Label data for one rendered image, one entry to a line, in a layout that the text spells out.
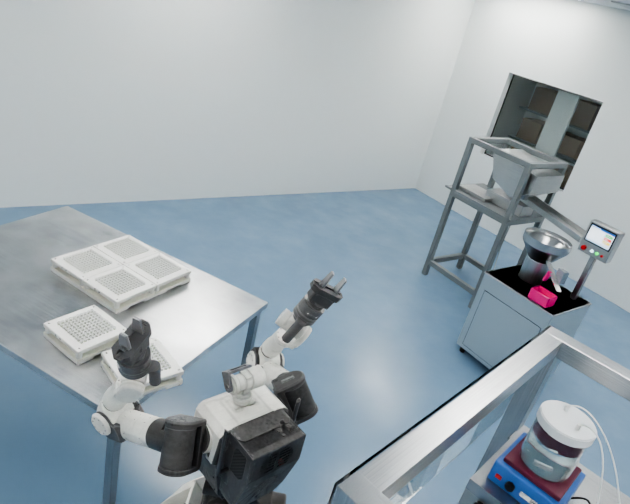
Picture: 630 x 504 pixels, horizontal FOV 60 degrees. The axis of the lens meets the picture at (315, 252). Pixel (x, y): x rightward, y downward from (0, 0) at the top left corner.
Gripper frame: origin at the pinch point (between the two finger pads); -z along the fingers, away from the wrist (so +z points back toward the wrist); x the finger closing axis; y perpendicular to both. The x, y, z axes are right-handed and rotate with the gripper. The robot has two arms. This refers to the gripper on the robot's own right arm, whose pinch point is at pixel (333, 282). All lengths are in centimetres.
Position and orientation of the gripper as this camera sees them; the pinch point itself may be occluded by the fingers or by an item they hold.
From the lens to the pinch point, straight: 183.9
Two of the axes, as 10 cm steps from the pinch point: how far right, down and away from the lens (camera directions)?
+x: -8.0, -4.2, -4.3
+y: -1.2, -5.8, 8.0
